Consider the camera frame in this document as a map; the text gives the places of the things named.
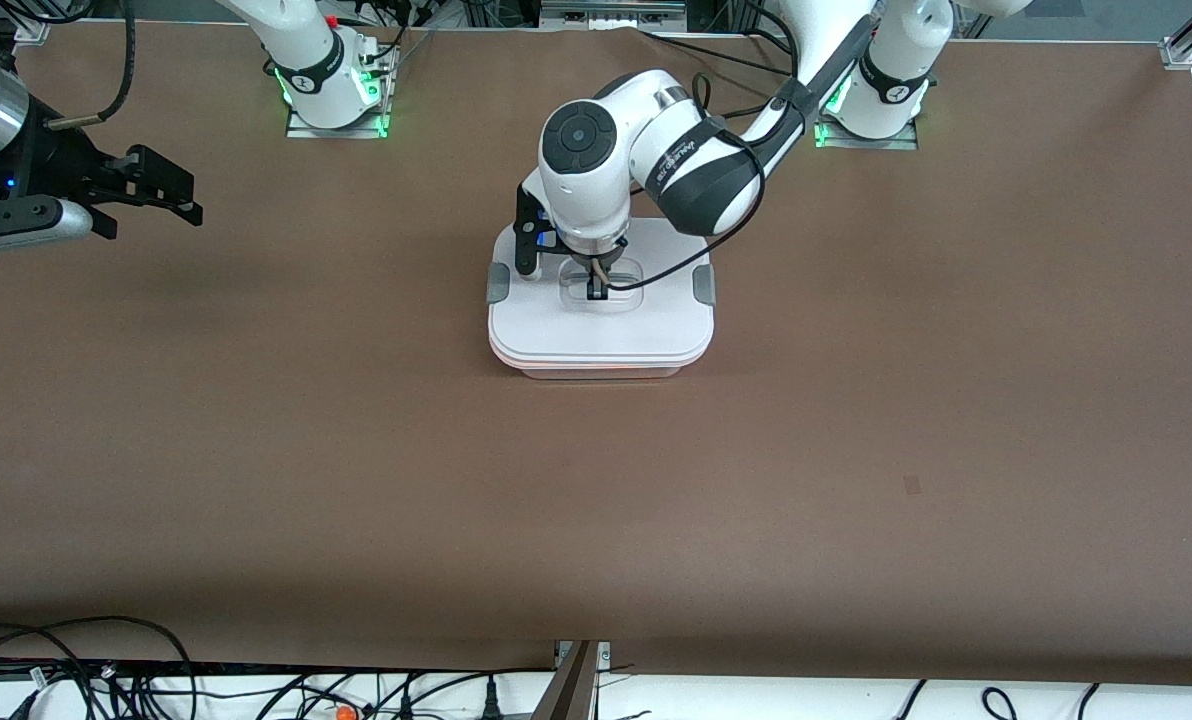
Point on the brown table support post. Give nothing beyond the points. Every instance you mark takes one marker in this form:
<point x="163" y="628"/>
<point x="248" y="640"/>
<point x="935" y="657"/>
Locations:
<point x="568" y="685"/>

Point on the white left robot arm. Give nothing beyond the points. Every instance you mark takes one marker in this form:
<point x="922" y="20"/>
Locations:
<point x="596" y="170"/>

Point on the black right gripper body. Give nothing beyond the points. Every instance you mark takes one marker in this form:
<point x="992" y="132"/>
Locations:
<point x="56" y="160"/>

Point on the white box lid grey clips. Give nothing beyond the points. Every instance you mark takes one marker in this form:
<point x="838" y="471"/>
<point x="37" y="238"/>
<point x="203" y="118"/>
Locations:
<point x="596" y="330"/>

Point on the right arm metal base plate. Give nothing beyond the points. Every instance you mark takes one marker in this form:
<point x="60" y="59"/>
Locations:
<point x="376" y="100"/>

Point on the pink translucent plastic box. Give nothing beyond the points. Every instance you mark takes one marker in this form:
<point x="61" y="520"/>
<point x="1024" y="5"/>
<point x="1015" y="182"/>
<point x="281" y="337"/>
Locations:
<point x="596" y="372"/>

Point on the grey metal frame bracket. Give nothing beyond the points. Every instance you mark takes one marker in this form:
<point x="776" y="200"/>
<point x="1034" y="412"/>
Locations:
<point x="611" y="12"/>

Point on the black power plug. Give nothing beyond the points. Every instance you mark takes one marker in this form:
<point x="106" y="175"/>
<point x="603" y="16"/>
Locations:
<point x="491" y="700"/>

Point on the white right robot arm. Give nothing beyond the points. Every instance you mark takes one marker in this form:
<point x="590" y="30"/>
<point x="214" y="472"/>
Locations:
<point x="306" y="60"/>

